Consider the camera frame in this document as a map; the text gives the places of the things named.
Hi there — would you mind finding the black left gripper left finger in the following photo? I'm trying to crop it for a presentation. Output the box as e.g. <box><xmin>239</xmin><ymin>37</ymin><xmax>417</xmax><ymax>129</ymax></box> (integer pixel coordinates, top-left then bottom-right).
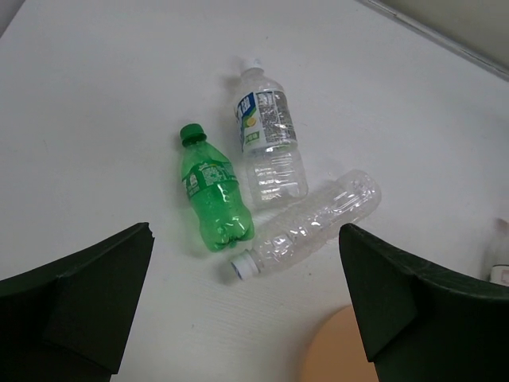
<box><xmin>1</xmin><ymin>222</ymin><xmax>154</xmax><ymax>381</ymax></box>

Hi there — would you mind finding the clear bottle blue orange label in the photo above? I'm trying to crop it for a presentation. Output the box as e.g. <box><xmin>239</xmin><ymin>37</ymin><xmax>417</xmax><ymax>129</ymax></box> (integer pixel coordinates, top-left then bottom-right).
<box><xmin>488</xmin><ymin>218</ymin><xmax>508</xmax><ymax>287</ymax></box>

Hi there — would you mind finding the clear crushed unlabelled bottle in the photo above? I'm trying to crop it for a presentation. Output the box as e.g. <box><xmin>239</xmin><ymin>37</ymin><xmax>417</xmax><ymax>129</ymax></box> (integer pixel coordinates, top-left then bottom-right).
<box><xmin>231</xmin><ymin>170</ymin><xmax>382</xmax><ymax>281</ymax></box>

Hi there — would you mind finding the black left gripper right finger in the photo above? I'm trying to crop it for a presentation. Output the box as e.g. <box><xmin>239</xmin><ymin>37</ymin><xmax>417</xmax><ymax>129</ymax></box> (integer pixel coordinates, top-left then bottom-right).
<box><xmin>339</xmin><ymin>224</ymin><xmax>508</xmax><ymax>381</ymax></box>

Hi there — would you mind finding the orange plastic bin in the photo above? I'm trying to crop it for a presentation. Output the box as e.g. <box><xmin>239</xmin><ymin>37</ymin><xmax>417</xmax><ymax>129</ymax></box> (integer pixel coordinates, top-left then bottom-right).
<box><xmin>299</xmin><ymin>306</ymin><xmax>378</xmax><ymax>382</ymax></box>

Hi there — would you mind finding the clear bottle blue yellow label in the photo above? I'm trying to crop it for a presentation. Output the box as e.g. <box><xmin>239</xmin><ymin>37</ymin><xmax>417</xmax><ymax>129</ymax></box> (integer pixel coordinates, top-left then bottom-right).
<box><xmin>235</xmin><ymin>59</ymin><xmax>309</xmax><ymax>209</ymax></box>

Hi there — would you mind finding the green plastic soda bottle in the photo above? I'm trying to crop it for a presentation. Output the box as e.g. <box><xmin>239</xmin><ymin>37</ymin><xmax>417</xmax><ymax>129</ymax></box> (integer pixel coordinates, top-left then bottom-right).
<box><xmin>180</xmin><ymin>123</ymin><xmax>255</xmax><ymax>252</ymax></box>

